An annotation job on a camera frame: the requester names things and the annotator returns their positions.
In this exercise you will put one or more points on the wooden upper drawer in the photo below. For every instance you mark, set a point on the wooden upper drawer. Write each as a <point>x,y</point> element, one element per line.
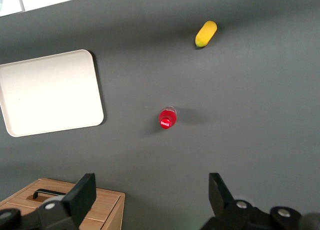
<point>96,226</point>

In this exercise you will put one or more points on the wooden drawer cabinet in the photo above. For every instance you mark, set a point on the wooden drawer cabinet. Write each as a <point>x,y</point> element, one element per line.
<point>105,207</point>

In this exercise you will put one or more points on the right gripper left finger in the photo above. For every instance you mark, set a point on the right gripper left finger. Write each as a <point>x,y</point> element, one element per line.
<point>77,197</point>

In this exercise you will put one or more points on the wooden drawer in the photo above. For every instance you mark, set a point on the wooden drawer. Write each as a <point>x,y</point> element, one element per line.
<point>96,226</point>
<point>22,193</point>

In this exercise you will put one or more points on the wooden lower drawer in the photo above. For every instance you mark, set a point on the wooden lower drawer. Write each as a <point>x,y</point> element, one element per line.
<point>22,193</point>

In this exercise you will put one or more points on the red coke bottle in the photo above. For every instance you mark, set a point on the red coke bottle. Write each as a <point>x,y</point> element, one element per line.
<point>168,116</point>

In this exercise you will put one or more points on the cream rectangular tray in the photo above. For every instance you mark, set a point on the cream rectangular tray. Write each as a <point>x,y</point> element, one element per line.
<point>50,92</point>

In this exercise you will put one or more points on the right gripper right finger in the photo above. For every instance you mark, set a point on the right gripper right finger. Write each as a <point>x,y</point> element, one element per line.
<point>221,200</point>

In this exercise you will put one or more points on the yellow lemon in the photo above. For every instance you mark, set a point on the yellow lemon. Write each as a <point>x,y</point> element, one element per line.
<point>205,34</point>

